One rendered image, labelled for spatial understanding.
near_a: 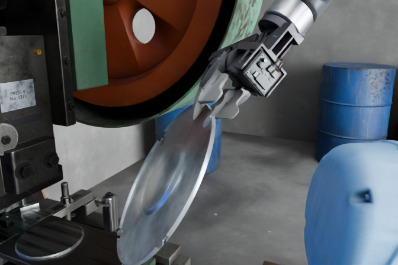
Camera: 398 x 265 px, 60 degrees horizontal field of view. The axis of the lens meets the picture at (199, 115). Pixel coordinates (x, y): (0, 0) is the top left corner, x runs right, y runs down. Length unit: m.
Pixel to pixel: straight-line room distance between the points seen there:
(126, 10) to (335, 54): 2.97
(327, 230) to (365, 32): 3.46
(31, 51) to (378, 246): 0.63
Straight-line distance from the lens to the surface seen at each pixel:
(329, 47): 3.74
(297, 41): 0.58
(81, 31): 0.75
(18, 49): 0.71
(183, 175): 0.53
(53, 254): 0.73
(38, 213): 0.88
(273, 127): 3.96
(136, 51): 0.96
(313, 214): 0.33
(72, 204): 0.95
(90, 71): 0.77
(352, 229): 0.26
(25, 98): 0.72
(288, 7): 0.60
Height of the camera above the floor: 1.18
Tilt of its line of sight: 14 degrees down
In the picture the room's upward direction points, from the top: straight up
